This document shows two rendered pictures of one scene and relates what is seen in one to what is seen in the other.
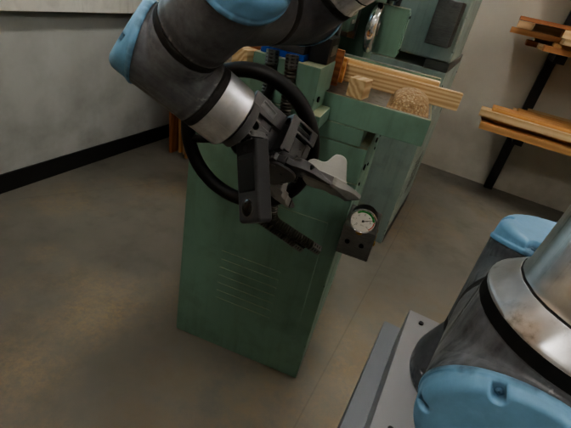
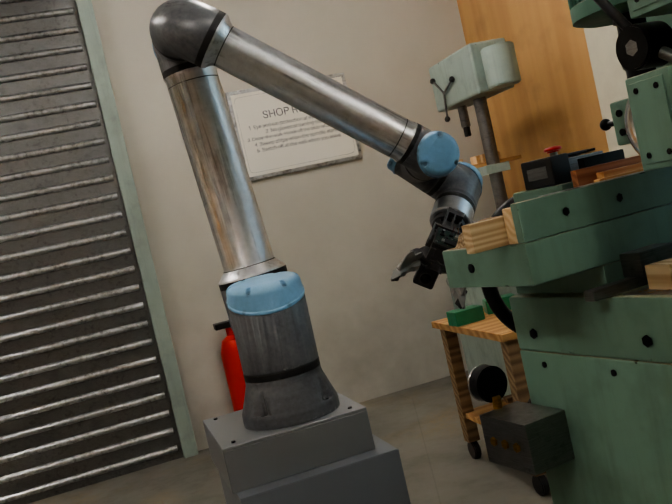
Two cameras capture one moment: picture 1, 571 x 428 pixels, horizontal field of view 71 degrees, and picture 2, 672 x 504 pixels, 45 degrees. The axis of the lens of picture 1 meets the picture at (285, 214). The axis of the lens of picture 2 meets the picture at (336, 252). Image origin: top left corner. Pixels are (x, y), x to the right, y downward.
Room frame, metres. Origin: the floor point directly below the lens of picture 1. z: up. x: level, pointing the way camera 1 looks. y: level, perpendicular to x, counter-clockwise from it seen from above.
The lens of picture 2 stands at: (1.76, -1.14, 0.99)
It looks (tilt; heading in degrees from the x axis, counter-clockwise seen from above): 3 degrees down; 143
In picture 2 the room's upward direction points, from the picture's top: 13 degrees counter-clockwise
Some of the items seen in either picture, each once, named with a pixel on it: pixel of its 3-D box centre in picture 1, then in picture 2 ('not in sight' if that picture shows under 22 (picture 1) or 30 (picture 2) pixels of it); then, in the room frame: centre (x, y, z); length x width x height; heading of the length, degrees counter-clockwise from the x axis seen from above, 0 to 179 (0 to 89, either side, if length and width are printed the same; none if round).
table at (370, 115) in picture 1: (300, 91); (612, 227); (0.97, 0.03, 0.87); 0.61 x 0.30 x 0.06; 78
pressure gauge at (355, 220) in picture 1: (363, 221); (490, 389); (0.81, -0.18, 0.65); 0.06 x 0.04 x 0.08; 78
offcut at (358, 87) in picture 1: (358, 87); not in sight; (0.91, -0.10, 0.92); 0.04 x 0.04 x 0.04; 65
